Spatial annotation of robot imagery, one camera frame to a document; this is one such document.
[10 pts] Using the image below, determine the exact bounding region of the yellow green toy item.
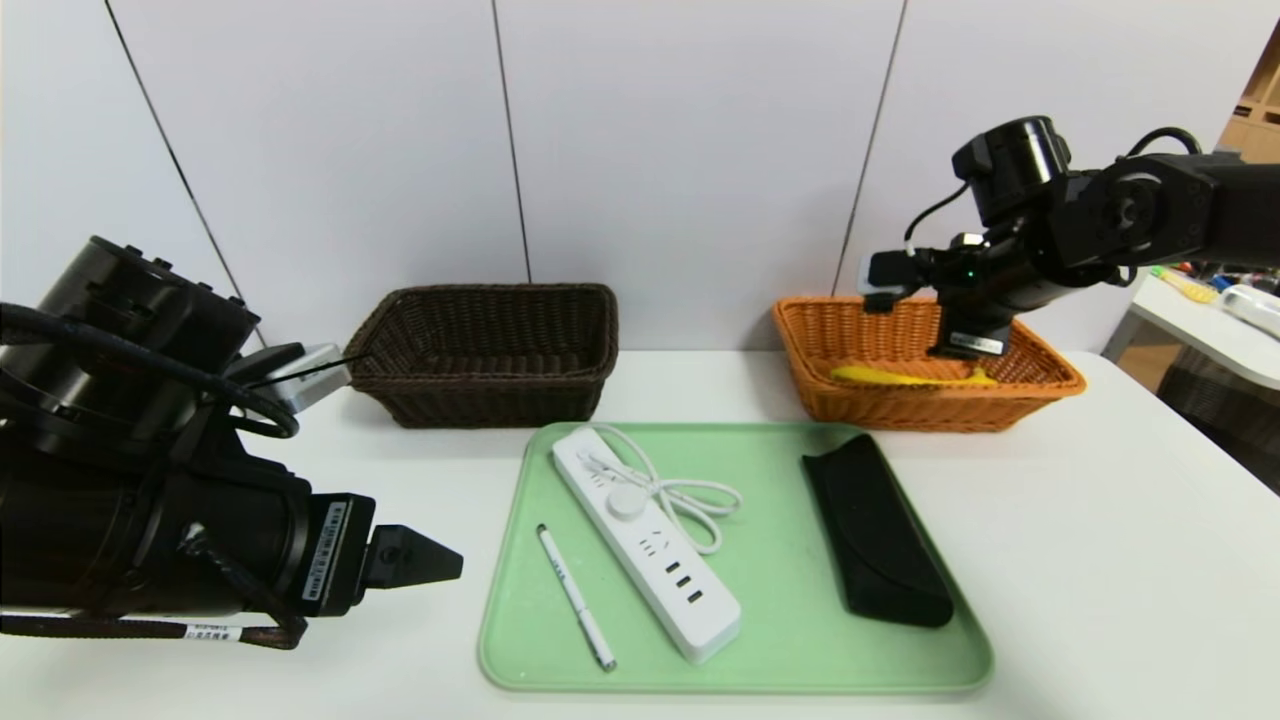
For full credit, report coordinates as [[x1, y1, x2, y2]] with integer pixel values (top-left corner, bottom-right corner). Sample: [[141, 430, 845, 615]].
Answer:
[[1150, 265, 1219, 304]]

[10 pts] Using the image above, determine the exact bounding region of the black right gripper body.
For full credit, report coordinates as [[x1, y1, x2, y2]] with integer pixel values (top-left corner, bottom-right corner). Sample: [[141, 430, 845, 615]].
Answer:
[[927, 303, 1011, 359]]

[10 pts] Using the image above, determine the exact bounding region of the orange wicker basket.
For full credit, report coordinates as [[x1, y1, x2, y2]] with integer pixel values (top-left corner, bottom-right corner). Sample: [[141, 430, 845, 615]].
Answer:
[[771, 296, 1086, 433]]

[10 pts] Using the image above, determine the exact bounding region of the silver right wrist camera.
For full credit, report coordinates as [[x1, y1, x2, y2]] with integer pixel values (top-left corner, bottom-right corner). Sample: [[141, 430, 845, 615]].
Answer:
[[858, 248, 941, 314]]

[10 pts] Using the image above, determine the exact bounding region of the black left camera cable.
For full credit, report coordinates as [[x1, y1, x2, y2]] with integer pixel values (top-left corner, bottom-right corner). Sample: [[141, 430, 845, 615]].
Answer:
[[0, 302, 299, 439]]

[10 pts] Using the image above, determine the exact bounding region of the light green plastic tray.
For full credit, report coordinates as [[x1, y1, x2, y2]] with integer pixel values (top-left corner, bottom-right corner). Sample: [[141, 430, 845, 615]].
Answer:
[[477, 421, 994, 695]]

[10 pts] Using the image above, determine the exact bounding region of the black camera cable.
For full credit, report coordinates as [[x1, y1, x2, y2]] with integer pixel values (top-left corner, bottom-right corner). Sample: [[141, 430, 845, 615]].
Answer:
[[0, 302, 299, 439], [1128, 127, 1203, 161]]

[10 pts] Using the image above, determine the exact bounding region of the dark brown wicker basket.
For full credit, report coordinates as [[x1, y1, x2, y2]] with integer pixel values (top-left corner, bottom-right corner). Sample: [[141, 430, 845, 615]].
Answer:
[[335, 284, 620, 430]]

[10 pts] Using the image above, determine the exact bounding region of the wooden shelf unit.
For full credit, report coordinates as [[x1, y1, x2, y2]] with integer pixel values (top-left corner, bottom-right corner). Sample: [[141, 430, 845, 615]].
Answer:
[[1215, 20, 1280, 166]]

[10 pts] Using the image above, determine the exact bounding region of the white bottle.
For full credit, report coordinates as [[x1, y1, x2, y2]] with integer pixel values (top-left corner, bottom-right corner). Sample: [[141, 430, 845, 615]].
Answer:
[[1220, 285, 1280, 341]]

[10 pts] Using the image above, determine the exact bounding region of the dark grey woven bin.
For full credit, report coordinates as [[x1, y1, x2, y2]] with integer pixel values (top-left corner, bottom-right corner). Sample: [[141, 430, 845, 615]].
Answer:
[[1158, 365, 1280, 496]]

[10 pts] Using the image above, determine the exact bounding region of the black right camera cable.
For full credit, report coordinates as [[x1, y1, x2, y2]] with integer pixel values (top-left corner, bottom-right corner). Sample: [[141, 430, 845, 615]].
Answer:
[[1128, 127, 1203, 161]]

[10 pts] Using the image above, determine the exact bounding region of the white pen with blue print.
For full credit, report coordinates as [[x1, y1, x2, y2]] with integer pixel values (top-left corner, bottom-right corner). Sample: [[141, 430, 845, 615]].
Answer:
[[537, 524, 618, 671]]

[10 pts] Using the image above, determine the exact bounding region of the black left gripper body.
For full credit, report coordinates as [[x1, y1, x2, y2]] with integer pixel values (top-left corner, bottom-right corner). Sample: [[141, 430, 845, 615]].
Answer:
[[172, 469, 377, 618]]

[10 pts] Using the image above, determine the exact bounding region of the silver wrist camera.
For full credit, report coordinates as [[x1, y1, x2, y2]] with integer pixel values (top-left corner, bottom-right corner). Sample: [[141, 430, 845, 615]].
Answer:
[[245, 342, 353, 413], [858, 248, 941, 314]]

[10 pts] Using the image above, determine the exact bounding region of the yellow banana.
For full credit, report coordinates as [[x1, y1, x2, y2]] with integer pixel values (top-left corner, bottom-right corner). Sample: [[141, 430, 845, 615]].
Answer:
[[830, 365, 999, 389]]

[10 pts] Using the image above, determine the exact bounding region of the white power strip with cable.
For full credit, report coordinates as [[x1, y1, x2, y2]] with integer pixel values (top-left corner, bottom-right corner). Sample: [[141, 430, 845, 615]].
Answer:
[[552, 424, 744, 665]]

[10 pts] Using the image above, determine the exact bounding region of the black glasses case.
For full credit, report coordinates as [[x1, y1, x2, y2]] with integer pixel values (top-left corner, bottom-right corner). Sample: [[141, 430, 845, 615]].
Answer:
[[800, 433, 955, 629]]

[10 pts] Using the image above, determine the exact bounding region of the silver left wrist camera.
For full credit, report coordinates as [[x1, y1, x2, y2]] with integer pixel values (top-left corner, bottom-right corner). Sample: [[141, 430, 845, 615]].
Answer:
[[245, 342, 353, 413]]

